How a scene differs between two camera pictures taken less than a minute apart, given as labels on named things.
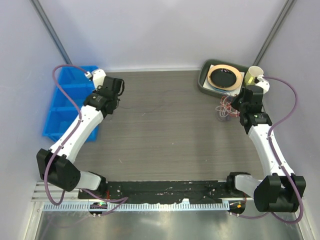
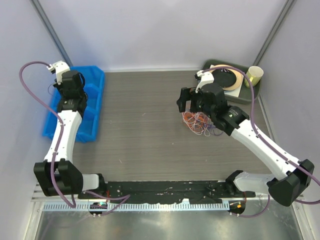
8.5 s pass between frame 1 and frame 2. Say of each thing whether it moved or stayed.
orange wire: moved
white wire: moved
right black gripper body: moved
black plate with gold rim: stayed
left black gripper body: moved
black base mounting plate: stayed
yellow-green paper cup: stayed
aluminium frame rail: stayed
